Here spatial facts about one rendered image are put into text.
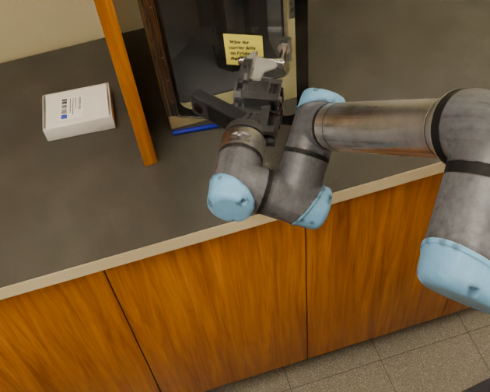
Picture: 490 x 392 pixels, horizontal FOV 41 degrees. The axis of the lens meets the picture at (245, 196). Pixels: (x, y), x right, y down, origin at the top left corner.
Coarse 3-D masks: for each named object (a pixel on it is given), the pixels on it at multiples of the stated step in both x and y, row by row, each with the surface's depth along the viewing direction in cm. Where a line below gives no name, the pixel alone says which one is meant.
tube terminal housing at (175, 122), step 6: (138, 0) 128; (144, 18) 127; (144, 24) 135; (150, 48) 138; (156, 72) 141; (156, 78) 151; (162, 96) 150; (168, 120) 152; (174, 120) 149; (180, 120) 149; (186, 120) 150; (192, 120) 150; (198, 120) 151; (204, 120) 151; (174, 126) 150; (180, 126) 151
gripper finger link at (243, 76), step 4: (244, 60) 118; (248, 60) 118; (252, 60) 118; (244, 64) 116; (248, 64) 117; (240, 68) 115; (244, 68) 115; (248, 68) 116; (240, 72) 115; (244, 72) 114; (248, 72) 116; (240, 76) 114; (244, 76) 114; (248, 76) 116; (240, 80) 114; (244, 80) 114; (248, 80) 116; (240, 84) 114; (240, 88) 115
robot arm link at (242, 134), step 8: (232, 128) 108; (240, 128) 107; (248, 128) 108; (224, 136) 109; (232, 136) 107; (240, 136) 106; (248, 136) 107; (256, 136) 107; (224, 144) 107; (248, 144) 106; (256, 144) 107; (264, 144) 109
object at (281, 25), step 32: (160, 0) 121; (192, 0) 120; (224, 0) 119; (256, 0) 118; (288, 0) 116; (192, 32) 126; (224, 32) 125; (256, 32) 123; (288, 32) 122; (192, 64) 132; (224, 64) 131; (288, 64) 128; (224, 96) 138; (288, 96) 135
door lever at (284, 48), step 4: (280, 44) 124; (284, 44) 124; (288, 44) 124; (280, 48) 125; (284, 48) 124; (288, 48) 125; (280, 52) 124; (284, 52) 123; (288, 52) 125; (240, 56) 123; (244, 56) 123; (260, 56) 123; (280, 56) 123; (284, 56) 123; (240, 60) 123; (276, 60) 122; (280, 60) 122; (284, 60) 122; (240, 64) 124; (280, 64) 121; (284, 64) 122
